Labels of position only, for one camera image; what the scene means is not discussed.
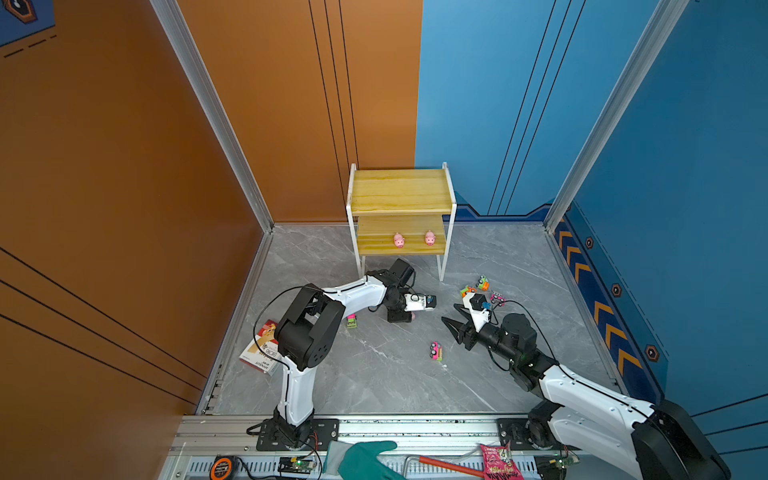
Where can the red white cardboard box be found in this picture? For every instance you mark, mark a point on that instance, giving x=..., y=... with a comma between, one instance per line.
x=262, y=351

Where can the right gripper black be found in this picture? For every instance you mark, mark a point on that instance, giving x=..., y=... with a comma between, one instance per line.
x=462, y=331

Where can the aluminium rail frame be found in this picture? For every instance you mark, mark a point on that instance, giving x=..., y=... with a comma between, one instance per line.
x=207, y=437

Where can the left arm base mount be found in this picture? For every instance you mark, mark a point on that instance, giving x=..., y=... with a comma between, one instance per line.
x=312, y=433

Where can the orange tape measure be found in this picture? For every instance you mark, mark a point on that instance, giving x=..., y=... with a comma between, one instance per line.
x=223, y=468

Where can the pink grey toy truck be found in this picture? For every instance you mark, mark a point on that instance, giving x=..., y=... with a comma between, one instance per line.
x=496, y=298

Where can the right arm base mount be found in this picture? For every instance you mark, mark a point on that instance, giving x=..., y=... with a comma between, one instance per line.
x=524, y=434

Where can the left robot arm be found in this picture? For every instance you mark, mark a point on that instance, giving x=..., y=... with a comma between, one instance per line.
x=307, y=330

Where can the pink snack bag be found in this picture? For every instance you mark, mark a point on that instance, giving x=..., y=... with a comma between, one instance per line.
x=498, y=464

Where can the green orange toy truck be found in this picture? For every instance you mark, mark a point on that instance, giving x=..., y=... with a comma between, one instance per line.
x=467, y=290

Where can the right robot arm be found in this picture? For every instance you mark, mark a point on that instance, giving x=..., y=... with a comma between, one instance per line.
x=645, y=440

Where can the green circuit board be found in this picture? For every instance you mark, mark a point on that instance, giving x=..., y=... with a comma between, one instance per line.
x=296, y=465

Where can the small board right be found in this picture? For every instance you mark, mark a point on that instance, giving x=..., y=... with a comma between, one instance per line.
x=564, y=460

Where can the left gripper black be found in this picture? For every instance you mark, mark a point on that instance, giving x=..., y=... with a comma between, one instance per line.
x=404, y=316

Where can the green rubber glove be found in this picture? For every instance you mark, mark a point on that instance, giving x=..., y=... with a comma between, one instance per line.
x=360, y=460

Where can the pink green toy car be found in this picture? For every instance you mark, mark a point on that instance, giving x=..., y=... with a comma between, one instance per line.
x=436, y=351

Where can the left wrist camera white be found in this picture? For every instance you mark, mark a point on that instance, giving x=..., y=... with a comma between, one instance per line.
x=415, y=302

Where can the yellow wooden two-tier shelf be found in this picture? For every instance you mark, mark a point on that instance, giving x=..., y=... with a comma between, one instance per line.
x=381, y=203

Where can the red handled tool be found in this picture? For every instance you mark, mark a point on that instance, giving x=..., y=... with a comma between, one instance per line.
x=441, y=464

